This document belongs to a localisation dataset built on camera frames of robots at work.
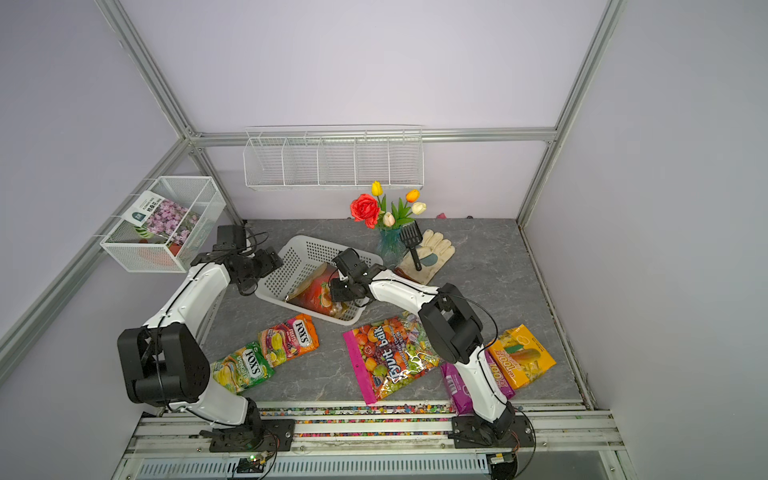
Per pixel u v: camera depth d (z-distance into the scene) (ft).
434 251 3.58
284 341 2.85
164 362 1.45
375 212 2.41
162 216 2.42
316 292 3.00
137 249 2.42
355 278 2.39
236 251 2.24
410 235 3.80
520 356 2.65
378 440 2.43
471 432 2.42
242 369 2.71
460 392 2.47
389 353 2.75
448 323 1.76
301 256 3.45
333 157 3.27
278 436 2.42
